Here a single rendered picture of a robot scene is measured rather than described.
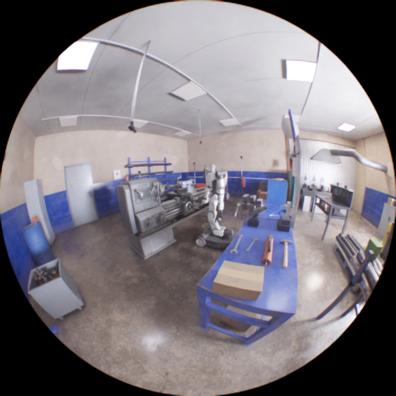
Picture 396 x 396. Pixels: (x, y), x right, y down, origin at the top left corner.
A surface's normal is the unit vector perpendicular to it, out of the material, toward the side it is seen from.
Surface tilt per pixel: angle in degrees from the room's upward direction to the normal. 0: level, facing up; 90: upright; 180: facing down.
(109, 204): 90
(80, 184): 90
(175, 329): 0
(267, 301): 0
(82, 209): 90
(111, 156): 90
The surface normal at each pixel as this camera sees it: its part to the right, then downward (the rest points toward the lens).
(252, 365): -0.04, -0.97
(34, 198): 0.82, 0.10
